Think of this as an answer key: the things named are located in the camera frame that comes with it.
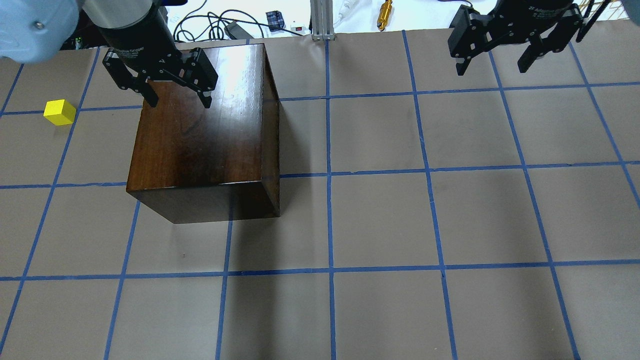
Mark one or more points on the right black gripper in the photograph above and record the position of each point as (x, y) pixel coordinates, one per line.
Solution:
(542, 15)

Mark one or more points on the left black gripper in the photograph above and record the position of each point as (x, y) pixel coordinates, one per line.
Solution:
(141, 36)

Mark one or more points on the yellow cube block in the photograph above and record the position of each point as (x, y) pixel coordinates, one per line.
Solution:
(60, 112)

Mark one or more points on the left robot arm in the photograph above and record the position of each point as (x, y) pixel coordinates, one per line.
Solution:
(33, 31)

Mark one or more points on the dark wooden drawer cabinet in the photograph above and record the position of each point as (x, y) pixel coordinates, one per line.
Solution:
(192, 164)

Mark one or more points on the black power adapter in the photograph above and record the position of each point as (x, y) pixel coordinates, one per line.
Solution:
(275, 21)

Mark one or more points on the aluminium frame post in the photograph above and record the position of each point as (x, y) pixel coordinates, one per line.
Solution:
(322, 20)

